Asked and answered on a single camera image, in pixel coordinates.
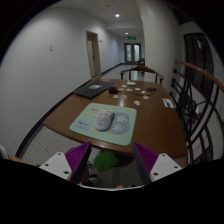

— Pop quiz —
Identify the pale green printed mouse pad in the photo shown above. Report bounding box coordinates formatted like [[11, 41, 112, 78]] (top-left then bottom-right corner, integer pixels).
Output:
[[69, 102, 138, 147]]

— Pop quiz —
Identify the white paper sheet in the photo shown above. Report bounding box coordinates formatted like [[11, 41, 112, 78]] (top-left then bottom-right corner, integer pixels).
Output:
[[162, 97, 176, 109]]

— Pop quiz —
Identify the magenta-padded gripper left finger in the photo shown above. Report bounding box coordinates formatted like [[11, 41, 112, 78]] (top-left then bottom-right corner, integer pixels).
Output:
[[39, 141, 93, 185]]

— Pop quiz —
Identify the person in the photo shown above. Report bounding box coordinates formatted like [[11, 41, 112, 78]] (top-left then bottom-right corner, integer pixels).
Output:
[[0, 144, 34, 166]]

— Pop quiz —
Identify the glazed double door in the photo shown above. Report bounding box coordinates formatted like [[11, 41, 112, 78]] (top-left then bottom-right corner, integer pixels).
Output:
[[123, 42, 142, 65]]

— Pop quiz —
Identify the black railing with wooden handrail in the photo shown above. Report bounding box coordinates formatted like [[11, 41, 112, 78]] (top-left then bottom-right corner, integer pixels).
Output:
[[169, 59, 224, 166]]

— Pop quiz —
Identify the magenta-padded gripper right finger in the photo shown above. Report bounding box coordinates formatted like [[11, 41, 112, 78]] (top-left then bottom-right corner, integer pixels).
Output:
[[132, 142, 184, 186]]

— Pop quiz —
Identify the wooden armchair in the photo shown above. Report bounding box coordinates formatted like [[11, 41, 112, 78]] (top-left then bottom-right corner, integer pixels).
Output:
[[119, 65, 165, 84]]

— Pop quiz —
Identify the black closed laptop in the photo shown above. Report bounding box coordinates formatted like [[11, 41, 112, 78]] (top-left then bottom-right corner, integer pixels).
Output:
[[73, 80, 117, 100]]

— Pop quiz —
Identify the black tangled cable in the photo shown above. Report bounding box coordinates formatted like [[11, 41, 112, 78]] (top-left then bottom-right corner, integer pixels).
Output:
[[146, 87, 159, 95]]

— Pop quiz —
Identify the dark framed window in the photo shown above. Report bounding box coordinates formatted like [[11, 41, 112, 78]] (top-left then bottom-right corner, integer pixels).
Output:
[[183, 32, 215, 98]]

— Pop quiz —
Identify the white perforated computer mouse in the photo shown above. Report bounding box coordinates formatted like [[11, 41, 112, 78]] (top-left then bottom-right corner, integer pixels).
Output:
[[94, 110, 116, 132]]

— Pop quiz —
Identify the white single door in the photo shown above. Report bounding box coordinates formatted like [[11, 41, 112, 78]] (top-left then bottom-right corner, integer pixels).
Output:
[[86, 30, 102, 79]]

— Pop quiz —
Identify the green bag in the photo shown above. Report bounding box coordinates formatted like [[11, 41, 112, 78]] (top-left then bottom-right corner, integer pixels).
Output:
[[92, 151, 120, 174]]

